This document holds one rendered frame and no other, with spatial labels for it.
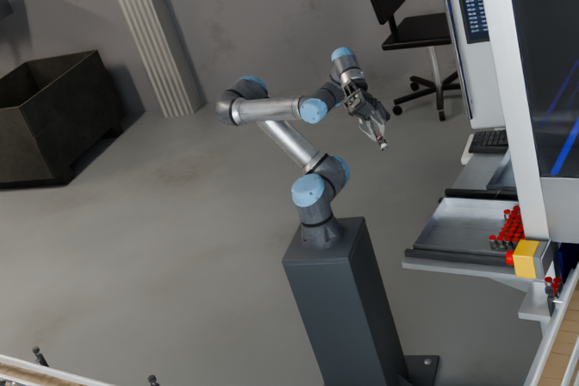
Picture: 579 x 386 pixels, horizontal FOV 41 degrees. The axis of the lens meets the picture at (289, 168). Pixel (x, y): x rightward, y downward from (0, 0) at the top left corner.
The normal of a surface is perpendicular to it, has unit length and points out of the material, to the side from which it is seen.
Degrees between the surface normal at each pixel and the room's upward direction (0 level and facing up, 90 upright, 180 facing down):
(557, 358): 0
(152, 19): 90
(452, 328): 0
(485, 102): 90
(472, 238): 0
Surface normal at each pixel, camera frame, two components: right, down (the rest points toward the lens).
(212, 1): -0.30, 0.51
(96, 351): -0.28, -0.85
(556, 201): -0.50, 0.52
